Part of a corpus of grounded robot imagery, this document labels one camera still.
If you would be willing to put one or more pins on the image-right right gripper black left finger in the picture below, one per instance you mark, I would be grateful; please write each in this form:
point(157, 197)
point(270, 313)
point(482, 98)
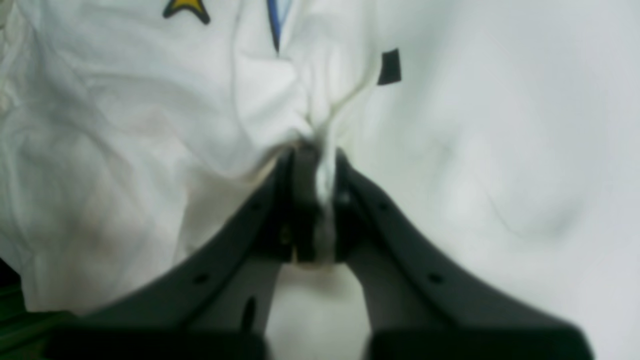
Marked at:
point(214, 305)

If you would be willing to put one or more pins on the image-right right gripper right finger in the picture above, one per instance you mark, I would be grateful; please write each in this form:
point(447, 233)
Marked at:
point(421, 304)

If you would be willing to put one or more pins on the white printed T-shirt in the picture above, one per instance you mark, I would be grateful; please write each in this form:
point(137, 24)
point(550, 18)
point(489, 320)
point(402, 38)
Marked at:
point(132, 129)

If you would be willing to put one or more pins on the black tape mark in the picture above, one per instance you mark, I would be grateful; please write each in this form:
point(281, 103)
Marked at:
point(391, 68)

